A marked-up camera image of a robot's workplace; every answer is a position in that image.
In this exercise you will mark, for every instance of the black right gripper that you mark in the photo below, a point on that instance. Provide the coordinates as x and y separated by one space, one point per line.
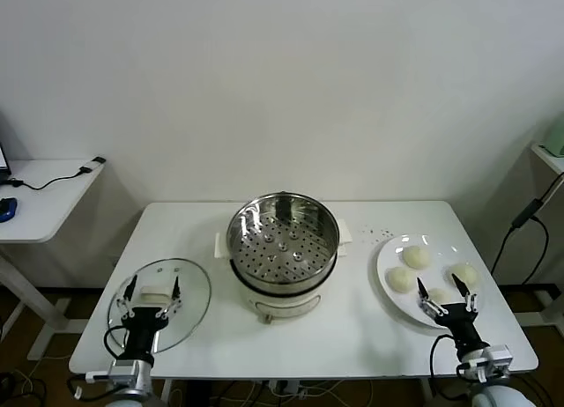
460 321

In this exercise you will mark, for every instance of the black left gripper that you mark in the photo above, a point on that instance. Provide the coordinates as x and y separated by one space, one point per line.
143 327

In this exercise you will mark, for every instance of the white steamed baozi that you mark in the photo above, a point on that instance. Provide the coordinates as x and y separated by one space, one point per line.
401 278
438 296
415 257
467 272

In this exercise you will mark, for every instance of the round glass pot lid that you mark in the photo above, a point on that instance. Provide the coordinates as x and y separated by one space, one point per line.
194 292

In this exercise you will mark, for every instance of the perforated steel steamer basket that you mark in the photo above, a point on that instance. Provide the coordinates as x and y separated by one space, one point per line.
255 270

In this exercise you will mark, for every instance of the white round plate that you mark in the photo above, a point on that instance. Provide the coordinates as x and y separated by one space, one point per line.
388 257

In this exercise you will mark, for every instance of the white table leg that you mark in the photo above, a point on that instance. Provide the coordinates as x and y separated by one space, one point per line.
168 389
431 387

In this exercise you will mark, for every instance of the white electric pot base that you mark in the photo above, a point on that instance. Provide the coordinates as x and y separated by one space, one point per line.
286 303

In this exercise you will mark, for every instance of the white side table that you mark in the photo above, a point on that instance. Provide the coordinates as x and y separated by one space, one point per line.
44 204

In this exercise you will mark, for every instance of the white power strip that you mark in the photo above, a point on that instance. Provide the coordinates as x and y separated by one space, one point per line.
286 388

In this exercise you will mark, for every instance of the blue computer mouse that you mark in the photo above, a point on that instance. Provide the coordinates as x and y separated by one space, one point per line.
8 208

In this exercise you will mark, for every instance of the white shelf table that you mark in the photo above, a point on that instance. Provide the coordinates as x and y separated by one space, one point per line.
551 158

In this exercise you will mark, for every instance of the pale green box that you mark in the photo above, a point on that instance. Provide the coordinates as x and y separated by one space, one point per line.
556 138

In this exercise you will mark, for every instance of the laptop screen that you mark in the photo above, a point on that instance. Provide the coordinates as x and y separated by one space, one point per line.
3 158

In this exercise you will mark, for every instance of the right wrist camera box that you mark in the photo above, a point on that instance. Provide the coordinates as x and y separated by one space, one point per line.
500 358

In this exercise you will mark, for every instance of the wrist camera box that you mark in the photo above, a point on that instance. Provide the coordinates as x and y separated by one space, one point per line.
98 375
500 358

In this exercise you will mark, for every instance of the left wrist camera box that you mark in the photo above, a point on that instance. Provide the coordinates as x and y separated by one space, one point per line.
98 375

